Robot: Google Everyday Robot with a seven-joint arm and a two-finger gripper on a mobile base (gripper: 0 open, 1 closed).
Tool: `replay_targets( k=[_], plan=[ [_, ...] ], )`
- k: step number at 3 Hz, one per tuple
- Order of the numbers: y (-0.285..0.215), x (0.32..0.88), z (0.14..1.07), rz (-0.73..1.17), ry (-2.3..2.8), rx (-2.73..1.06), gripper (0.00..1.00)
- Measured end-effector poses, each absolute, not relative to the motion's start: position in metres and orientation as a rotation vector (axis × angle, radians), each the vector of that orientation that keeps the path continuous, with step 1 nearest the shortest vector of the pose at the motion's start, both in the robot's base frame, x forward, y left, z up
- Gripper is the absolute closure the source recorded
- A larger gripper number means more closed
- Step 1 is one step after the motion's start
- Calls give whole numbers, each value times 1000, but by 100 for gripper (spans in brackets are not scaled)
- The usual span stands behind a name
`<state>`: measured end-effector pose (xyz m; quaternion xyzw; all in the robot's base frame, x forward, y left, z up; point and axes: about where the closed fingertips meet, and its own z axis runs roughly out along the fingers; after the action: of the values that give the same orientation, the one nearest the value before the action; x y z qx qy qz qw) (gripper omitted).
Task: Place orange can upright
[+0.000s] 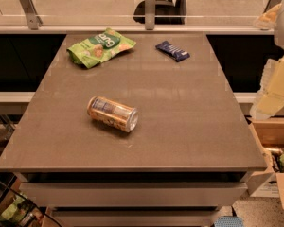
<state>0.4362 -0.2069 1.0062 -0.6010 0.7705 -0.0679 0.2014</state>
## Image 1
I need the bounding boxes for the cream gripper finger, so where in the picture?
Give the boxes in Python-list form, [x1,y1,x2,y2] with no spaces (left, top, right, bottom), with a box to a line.
[253,4,281,29]
[250,56,284,120]

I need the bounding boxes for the orange soda can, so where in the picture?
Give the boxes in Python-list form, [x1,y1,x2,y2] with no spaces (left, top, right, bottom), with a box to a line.
[87,96,138,132]

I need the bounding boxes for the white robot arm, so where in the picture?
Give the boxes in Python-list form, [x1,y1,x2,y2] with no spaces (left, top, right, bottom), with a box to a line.
[250,2,284,120]

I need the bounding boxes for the cardboard box with items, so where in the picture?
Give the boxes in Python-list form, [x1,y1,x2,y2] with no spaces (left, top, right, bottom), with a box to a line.
[247,117,284,209]

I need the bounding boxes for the dark blue candy bar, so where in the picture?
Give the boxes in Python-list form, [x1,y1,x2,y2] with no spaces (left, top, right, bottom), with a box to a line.
[155,41,190,62]

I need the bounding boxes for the black office chair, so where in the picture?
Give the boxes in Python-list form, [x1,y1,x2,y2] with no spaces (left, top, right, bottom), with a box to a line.
[133,0,191,26]

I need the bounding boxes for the blue mesh basket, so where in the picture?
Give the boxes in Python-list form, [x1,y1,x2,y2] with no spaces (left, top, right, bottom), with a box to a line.
[214,217,244,227]

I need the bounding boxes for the green snack bag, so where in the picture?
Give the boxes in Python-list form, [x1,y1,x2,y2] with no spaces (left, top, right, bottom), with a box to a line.
[67,28,136,69]

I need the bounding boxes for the lower grey table drawer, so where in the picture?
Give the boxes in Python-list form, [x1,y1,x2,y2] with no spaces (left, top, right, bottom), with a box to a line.
[51,210,220,227]

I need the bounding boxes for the grey table drawer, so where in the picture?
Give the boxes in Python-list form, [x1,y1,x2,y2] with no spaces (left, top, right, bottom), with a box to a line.
[51,210,220,227]
[20,183,247,207]

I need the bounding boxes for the upper grey table drawer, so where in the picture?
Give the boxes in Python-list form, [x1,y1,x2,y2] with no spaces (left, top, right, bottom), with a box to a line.
[20,183,247,207]

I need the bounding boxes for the green bag under table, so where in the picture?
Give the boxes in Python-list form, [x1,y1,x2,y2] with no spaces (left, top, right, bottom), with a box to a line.
[0,196,34,227]

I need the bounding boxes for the middle metal railing bracket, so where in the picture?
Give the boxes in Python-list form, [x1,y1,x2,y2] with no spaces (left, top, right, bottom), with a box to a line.
[145,0,155,30]

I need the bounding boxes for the left metal railing bracket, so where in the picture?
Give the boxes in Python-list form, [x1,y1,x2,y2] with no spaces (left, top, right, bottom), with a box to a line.
[19,0,43,30]

